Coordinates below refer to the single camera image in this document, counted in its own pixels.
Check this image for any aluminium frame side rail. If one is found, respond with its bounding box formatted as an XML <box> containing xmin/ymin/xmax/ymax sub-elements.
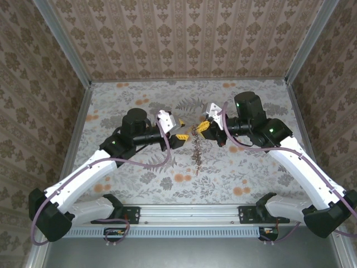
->
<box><xmin>286</xmin><ymin>80</ymin><xmax>357</xmax><ymax>268</ymax></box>
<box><xmin>25</xmin><ymin>82</ymin><xmax>94</xmax><ymax>268</ymax></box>

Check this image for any aluminium frame rear rail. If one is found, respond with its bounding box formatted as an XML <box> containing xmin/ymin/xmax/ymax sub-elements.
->
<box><xmin>89</xmin><ymin>77</ymin><xmax>288</xmax><ymax>84</ymax></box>

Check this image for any aluminium frame post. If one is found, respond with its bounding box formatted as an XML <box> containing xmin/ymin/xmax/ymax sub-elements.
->
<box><xmin>32</xmin><ymin>0</ymin><xmax>93</xmax><ymax>86</ymax></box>
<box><xmin>284</xmin><ymin>0</ymin><xmax>341</xmax><ymax>86</ymax></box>

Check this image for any floral patterned table cover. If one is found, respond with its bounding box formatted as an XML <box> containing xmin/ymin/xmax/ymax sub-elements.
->
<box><xmin>62</xmin><ymin>79</ymin><xmax>317</xmax><ymax>209</ymax></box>

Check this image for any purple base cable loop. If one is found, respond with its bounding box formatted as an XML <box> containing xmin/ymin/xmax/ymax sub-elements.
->
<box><xmin>258</xmin><ymin>216</ymin><xmax>303</xmax><ymax>247</ymax></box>
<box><xmin>103</xmin><ymin>218</ymin><xmax>131</xmax><ymax>247</ymax></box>

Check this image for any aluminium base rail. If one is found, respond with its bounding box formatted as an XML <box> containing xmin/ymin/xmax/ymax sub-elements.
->
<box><xmin>122</xmin><ymin>205</ymin><xmax>243</xmax><ymax>226</ymax></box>

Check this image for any grey metal sheet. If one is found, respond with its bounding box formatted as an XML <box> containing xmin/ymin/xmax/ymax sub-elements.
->
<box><xmin>44</xmin><ymin>237</ymin><xmax>344</xmax><ymax>268</ymax></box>

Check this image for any slotted grey cable duct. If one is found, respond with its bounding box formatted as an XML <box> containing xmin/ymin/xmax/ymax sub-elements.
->
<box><xmin>68</xmin><ymin>225</ymin><xmax>262</xmax><ymax>238</ymax></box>

